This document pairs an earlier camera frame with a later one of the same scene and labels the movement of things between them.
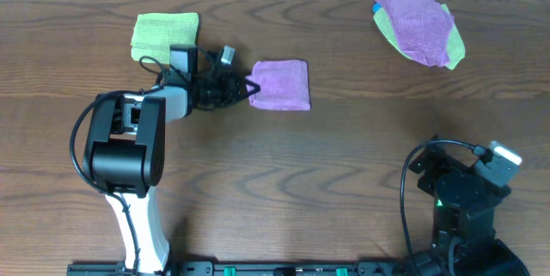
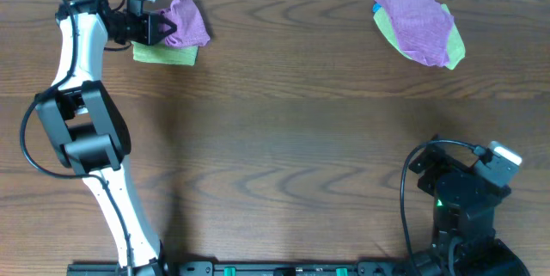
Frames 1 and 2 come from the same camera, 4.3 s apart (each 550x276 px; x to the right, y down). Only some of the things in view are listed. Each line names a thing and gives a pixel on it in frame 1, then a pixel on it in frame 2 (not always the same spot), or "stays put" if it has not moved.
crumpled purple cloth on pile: [422, 25] stays put
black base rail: [250, 268] stays put
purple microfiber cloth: [284, 85] → [192, 29]
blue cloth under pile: [375, 7] stays put
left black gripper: [229, 89] → [151, 25]
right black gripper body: [440, 161] stays put
